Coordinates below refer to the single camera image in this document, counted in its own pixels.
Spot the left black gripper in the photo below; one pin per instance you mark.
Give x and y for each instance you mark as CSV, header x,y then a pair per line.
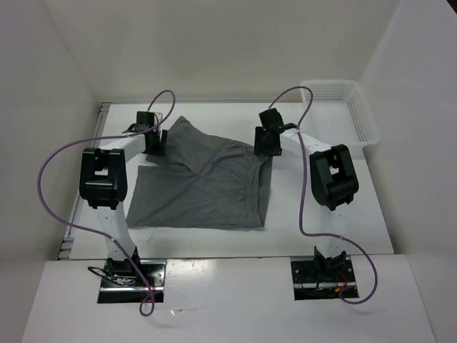
x,y
159,148

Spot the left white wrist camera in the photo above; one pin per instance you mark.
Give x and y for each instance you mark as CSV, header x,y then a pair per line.
x,y
157,119

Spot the white plastic basket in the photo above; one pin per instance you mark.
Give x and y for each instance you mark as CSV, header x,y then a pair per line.
x,y
340,113

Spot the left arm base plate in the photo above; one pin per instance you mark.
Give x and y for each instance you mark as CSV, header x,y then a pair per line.
x,y
116,289

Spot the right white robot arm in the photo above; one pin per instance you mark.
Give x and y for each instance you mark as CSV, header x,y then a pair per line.
x,y
329,175

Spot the grey shorts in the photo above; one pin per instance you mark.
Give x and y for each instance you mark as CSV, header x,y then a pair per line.
x,y
202,181

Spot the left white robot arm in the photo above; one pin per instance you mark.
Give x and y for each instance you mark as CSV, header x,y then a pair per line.
x,y
104,185

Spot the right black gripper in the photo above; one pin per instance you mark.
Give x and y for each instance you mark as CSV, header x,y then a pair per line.
x,y
258,144

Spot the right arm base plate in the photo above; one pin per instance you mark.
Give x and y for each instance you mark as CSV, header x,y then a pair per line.
x,y
308,284

